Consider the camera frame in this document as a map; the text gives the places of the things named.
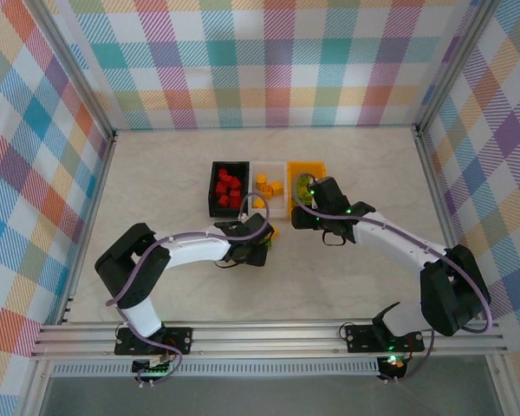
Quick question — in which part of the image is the black plastic container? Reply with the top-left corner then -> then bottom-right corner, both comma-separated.
207,160 -> 251,219

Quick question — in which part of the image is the yellow plastic container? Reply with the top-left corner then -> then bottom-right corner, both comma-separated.
285,160 -> 328,220

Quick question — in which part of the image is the white plastic container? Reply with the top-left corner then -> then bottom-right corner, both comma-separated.
247,160 -> 289,218

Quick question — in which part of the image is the circuit board with green terminal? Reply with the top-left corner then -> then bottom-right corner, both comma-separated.
132,353 -> 174,376

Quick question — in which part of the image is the small black controller box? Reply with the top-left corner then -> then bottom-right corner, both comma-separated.
379,354 -> 406,374

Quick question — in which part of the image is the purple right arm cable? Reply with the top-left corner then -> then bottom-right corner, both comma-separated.
289,172 -> 493,385

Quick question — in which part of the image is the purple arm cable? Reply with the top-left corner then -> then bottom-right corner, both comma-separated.
289,172 -> 493,385
106,193 -> 272,387

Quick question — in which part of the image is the thin black right gripper wire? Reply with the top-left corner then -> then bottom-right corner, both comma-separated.
322,228 -> 347,247

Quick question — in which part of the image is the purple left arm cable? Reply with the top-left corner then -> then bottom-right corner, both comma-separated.
106,193 -> 272,387

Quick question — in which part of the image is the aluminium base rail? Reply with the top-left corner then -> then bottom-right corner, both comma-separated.
29,320 -> 508,361

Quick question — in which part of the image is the aluminium frame side rail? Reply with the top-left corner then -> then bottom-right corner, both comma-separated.
413,123 -> 519,416
19,129 -> 119,416

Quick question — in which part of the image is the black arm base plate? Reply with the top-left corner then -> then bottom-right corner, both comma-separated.
345,322 -> 426,353
114,327 -> 194,357

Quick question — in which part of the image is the slotted grey cable duct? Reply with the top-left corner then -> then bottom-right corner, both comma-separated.
51,361 -> 380,378

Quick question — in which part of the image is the aluminium frame post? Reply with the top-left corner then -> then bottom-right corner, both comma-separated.
23,0 -> 118,140
414,0 -> 504,133

